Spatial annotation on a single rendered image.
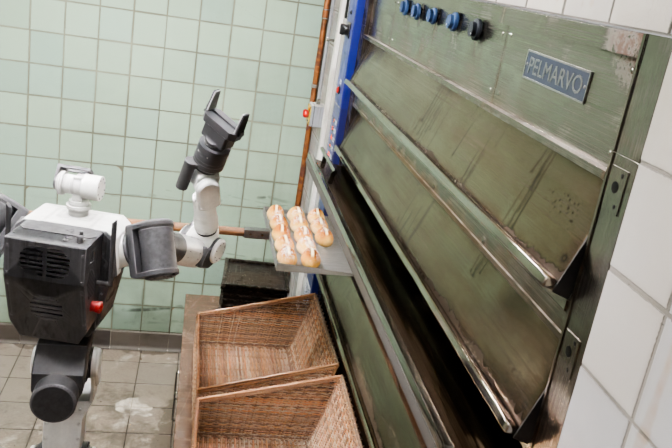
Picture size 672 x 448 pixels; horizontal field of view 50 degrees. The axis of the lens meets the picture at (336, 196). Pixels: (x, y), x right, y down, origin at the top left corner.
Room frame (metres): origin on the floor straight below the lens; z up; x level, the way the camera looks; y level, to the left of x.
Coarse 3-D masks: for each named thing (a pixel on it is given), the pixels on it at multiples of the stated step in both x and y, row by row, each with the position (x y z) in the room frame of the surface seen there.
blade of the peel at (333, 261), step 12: (264, 216) 2.60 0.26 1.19; (324, 216) 2.73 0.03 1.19; (288, 228) 2.54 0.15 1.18; (336, 240) 2.49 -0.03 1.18; (276, 252) 2.29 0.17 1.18; (324, 252) 2.36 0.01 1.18; (336, 252) 2.37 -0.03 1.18; (276, 264) 2.15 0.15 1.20; (288, 264) 2.15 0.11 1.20; (300, 264) 2.22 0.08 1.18; (324, 264) 2.25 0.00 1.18; (336, 264) 2.27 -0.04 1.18; (348, 264) 2.28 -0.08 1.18
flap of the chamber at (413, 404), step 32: (320, 160) 2.75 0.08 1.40; (320, 192) 2.34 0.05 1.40; (352, 192) 2.42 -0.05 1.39; (352, 224) 2.06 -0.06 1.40; (384, 256) 1.86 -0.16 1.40; (384, 288) 1.63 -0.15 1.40; (416, 288) 1.69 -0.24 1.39; (416, 320) 1.50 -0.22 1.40; (416, 352) 1.34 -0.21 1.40; (448, 352) 1.38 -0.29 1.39; (448, 384) 1.24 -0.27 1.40; (416, 416) 1.12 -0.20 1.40; (448, 416) 1.12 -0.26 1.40; (480, 416) 1.16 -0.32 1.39
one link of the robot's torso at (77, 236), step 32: (32, 224) 1.67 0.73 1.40; (64, 224) 1.70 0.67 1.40; (96, 224) 1.74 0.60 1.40; (128, 224) 1.82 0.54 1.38; (32, 256) 1.58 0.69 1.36; (64, 256) 1.58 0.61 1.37; (96, 256) 1.66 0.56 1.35; (128, 256) 1.73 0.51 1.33; (32, 288) 1.59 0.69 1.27; (64, 288) 1.58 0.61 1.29; (96, 288) 1.67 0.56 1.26; (32, 320) 1.61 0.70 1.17; (64, 320) 1.61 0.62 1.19; (96, 320) 1.69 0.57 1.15
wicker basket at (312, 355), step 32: (224, 320) 2.65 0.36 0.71; (256, 320) 2.68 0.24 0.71; (288, 320) 2.71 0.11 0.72; (320, 320) 2.53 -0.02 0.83; (256, 352) 2.64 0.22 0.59; (288, 352) 2.68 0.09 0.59; (320, 352) 2.38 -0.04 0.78; (192, 384) 2.34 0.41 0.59; (224, 384) 2.12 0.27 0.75; (256, 384) 2.14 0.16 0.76; (320, 384) 2.19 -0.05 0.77; (192, 416) 2.14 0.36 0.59; (288, 416) 2.17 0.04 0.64
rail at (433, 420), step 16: (320, 176) 2.43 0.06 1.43; (336, 208) 2.11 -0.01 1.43; (352, 240) 1.85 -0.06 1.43; (352, 256) 1.77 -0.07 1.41; (368, 272) 1.65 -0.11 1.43; (368, 288) 1.58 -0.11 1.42; (384, 304) 1.48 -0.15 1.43; (384, 320) 1.41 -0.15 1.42; (400, 336) 1.34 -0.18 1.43; (400, 352) 1.28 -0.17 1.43; (416, 368) 1.23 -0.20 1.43; (416, 384) 1.17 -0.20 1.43; (432, 416) 1.07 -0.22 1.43; (432, 432) 1.05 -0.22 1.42
